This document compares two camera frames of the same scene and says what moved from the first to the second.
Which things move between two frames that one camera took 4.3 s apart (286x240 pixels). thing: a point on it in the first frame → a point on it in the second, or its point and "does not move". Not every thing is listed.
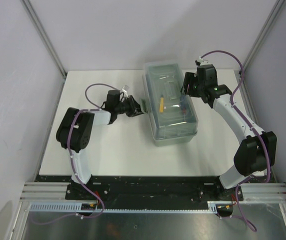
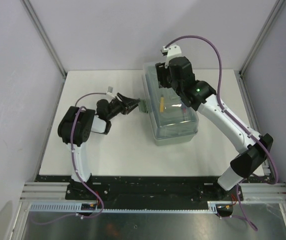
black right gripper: x=189 y=79 → x=162 y=72
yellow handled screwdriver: x=161 y=106 does not move
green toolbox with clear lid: x=172 y=115 does not move
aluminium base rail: x=42 y=190 does not move
